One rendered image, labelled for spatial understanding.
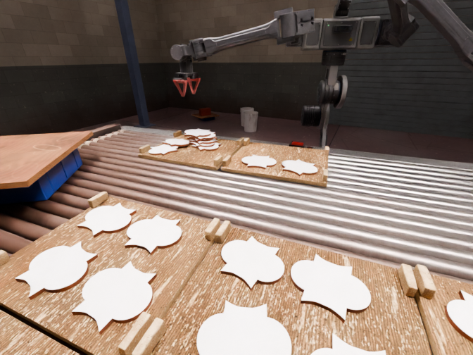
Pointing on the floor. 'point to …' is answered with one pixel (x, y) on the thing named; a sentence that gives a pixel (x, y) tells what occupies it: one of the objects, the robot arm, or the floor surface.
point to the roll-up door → (400, 55)
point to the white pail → (250, 117)
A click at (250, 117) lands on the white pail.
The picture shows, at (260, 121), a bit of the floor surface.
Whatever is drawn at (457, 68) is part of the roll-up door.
